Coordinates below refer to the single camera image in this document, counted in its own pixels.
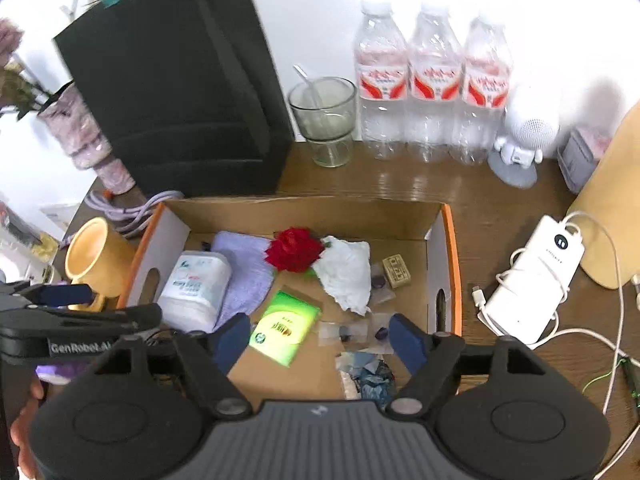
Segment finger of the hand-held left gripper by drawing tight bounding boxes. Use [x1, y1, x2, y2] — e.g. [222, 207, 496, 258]
[0, 282, 94, 309]
[30, 302, 163, 337]

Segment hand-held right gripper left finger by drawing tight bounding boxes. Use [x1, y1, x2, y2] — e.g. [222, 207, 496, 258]
[95, 312, 253, 418]

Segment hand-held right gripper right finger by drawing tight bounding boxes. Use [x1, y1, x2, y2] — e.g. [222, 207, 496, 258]
[389, 313, 548, 418]

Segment clear bag with purple stone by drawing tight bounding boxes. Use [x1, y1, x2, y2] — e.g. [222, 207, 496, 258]
[370, 262, 396, 306]
[367, 312, 396, 348]
[320, 320, 373, 348]

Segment clear bag of blue stones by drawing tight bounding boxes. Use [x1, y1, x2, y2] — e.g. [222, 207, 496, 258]
[335, 350, 398, 401]

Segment green tissue packet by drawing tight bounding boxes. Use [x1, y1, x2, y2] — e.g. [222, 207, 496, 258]
[248, 290, 322, 367]

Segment white plastic jar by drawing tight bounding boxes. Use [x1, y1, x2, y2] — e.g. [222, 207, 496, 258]
[157, 250, 233, 333]

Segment purple cloth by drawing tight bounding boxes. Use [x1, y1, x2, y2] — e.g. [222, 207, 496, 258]
[202, 230, 276, 333]

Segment small tan block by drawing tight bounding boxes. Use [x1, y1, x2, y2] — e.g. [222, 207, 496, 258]
[382, 255, 413, 289]

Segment white tissue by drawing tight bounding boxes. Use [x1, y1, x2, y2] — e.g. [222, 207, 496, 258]
[312, 235, 373, 317]

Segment red rose flower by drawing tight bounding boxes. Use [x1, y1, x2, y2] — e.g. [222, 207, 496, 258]
[264, 227, 333, 278]

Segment cardboard box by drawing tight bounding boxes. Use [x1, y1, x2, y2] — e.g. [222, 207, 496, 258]
[117, 195, 463, 401]

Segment person's left hand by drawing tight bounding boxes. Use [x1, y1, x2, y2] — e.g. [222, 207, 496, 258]
[9, 377, 47, 480]

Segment purple packet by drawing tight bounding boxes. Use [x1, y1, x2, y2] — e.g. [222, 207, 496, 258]
[35, 364, 76, 386]

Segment yellow mug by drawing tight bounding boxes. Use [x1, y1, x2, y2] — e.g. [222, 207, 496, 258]
[65, 217, 136, 313]

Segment white power bank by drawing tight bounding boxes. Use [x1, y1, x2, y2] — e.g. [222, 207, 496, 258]
[484, 215, 586, 346]

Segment patterned purple vase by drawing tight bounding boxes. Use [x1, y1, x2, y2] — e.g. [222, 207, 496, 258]
[37, 82, 136, 196]

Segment dried flowers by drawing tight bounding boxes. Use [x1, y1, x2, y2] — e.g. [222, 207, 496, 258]
[0, 17, 56, 121]

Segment glass cup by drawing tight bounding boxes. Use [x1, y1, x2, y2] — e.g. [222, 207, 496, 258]
[287, 76, 357, 168]

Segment small black device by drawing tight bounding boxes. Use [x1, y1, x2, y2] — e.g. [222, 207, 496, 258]
[620, 357, 640, 408]

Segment black paper bag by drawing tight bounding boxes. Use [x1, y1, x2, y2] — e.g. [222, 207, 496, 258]
[52, 0, 296, 198]

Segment wooden lamp base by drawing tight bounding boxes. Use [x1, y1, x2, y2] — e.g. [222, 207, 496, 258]
[567, 100, 640, 291]

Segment white robot figure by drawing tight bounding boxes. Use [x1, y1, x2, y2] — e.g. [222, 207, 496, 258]
[487, 85, 561, 188]

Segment small grey box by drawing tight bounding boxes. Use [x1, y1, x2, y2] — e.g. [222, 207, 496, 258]
[556, 126, 613, 194]

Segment red label water bottle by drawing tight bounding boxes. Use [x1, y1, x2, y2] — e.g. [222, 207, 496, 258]
[354, 0, 411, 161]
[406, 2, 463, 163]
[450, 15, 513, 166]

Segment clear spoon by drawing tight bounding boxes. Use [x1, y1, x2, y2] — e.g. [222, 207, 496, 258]
[292, 64, 326, 111]

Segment purple cable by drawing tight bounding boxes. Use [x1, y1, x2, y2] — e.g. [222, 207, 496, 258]
[82, 189, 186, 238]

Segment white cable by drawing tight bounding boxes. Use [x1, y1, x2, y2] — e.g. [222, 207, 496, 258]
[470, 210, 640, 413]

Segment green wire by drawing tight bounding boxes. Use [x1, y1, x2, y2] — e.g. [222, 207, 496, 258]
[582, 355, 628, 396]

